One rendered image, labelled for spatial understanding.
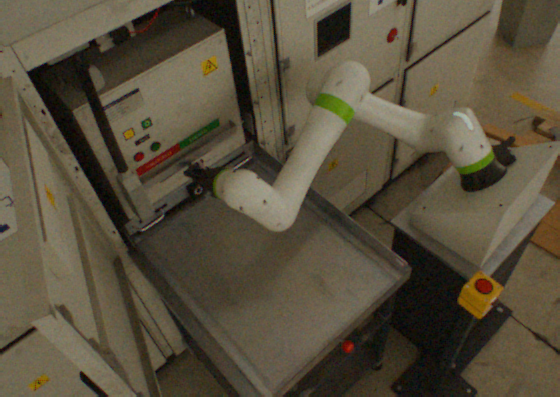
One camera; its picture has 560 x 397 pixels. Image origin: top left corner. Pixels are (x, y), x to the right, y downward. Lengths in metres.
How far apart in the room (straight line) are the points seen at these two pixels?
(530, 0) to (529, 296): 1.95
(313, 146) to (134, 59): 0.56
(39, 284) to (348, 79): 0.95
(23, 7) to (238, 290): 0.94
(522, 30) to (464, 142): 2.33
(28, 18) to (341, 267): 1.06
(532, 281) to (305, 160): 1.61
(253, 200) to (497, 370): 1.51
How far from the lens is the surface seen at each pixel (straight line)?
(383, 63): 2.14
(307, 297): 1.54
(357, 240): 1.64
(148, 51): 1.53
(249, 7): 1.52
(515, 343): 2.54
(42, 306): 0.82
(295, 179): 1.37
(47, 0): 1.20
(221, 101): 1.67
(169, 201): 1.76
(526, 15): 3.84
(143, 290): 1.95
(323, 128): 1.40
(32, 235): 0.90
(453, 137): 1.64
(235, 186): 1.28
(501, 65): 3.82
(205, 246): 1.68
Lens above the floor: 2.22
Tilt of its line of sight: 50 degrees down
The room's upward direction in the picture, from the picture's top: 7 degrees counter-clockwise
